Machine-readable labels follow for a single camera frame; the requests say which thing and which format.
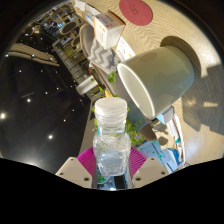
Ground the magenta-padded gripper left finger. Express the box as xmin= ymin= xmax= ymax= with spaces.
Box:
xmin=54 ymin=147 xmax=98 ymax=188

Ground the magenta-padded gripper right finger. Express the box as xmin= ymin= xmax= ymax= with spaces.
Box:
xmin=127 ymin=146 xmax=170 ymax=188

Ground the clear plastic bottle white cap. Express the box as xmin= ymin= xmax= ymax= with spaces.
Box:
xmin=92 ymin=97 xmax=132 ymax=178

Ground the decorated window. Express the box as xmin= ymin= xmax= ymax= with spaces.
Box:
xmin=138 ymin=139 xmax=188 ymax=168

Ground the green potted plant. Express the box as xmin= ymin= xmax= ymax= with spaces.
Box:
xmin=89 ymin=71 xmax=158 ymax=148

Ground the group of ceiling lights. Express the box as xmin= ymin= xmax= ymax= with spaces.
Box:
xmin=0 ymin=66 xmax=78 ymax=168

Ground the small blue white carton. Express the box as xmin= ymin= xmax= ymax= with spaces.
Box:
xmin=156 ymin=106 xmax=175 ymax=125

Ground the white printed leaflet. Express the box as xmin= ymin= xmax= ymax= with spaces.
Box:
xmin=114 ymin=35 xmax=137 ymax=62

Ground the orange white box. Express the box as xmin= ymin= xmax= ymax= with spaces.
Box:
xmin=92 ymin=11 xmax=126 ymax=51

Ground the group of dining chairs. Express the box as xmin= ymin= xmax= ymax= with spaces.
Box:
xmin=42 ymin=9 xmax=88 ymax=48

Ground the flat round red coaster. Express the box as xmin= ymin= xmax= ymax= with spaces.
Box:
xmin=118 ymin=0 xmax=154 ymax=27

